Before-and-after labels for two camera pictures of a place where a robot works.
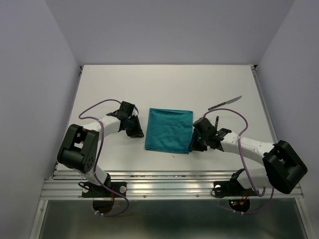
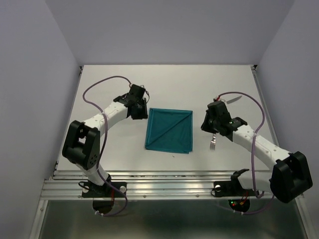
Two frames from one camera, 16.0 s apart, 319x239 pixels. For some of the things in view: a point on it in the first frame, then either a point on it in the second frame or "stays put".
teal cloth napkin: x=169 y=130 stays put
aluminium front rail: x=157 y=185 stays put
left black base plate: x=100 y=191 stays put
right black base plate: x=232 y=187 stays put
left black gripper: x=137 y=132 → x=144 y=114
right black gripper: x=194 y=145 → x=204 y=125
